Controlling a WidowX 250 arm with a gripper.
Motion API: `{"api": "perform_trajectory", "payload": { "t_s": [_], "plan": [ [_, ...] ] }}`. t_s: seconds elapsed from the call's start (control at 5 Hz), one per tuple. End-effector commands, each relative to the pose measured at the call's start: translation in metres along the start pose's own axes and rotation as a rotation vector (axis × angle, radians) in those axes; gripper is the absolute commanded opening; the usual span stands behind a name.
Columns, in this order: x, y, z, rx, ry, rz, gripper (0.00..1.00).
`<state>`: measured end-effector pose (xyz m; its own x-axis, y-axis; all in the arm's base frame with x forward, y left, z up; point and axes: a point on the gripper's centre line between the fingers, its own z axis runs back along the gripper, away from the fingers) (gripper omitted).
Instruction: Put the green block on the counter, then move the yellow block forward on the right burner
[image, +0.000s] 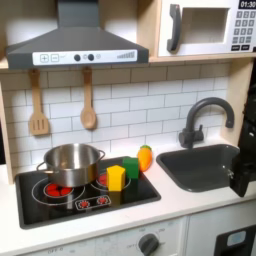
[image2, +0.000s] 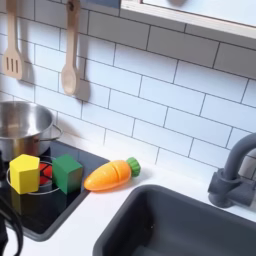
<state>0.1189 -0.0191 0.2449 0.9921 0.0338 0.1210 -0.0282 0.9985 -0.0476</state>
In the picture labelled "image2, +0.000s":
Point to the orange toy carrot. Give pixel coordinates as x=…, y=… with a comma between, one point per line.
x=108, y=175

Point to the black stove top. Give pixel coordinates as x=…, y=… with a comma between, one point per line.
x=50, y=213

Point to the wooden spoon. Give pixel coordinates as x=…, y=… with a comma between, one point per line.
x=70, y=75

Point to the yellow block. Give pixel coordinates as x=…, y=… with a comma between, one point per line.
x=24, y=173

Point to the wooden window frame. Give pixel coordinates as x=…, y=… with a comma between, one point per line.
x=186, y=15

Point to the green cube block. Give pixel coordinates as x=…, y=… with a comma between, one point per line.
x=66, y=173

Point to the steel pot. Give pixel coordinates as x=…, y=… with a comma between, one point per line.
x=23, y=133

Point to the dark grey tap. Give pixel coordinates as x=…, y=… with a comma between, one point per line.
x=230, y=186

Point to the dark grey sink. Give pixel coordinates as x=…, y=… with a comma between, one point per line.
x=160, y=226

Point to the slotted wooden spatula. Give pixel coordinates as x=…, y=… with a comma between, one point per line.
x=12, y=60

